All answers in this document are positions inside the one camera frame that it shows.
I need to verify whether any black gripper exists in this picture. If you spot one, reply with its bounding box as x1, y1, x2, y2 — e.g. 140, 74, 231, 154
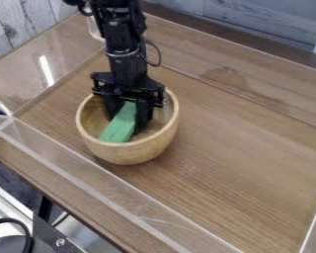
89, 53, 164, 131

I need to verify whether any green rectangular block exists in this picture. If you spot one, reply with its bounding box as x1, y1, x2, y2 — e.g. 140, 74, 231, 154
99, 102, 137, 143

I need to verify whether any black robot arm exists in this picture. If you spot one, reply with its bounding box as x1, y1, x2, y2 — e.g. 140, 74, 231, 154
61, 0, 164, 130

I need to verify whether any brown wooden bowl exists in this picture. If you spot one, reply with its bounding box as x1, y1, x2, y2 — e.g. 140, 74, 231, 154
75, 89, 180, 165

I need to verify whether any black table leg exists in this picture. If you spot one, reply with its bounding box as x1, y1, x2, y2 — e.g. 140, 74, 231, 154
39, 197, 53, 222

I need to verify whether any grey metal clamp plate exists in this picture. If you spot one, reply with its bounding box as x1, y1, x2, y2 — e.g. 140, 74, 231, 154
32, 215, 87, 253

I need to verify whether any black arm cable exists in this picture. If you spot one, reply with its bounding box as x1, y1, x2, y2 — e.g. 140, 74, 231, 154
141, 38, 163, 68

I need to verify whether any clear acrylic corner bracket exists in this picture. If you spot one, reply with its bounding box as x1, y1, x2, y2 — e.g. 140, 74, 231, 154
87, 16, 105, 42

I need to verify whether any clear acrylic tray wall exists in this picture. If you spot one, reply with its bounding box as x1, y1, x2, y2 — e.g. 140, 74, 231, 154
0, 115, 244, 253

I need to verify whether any black cable loop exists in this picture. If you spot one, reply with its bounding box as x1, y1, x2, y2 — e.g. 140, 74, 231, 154
0, 216, 35, 253

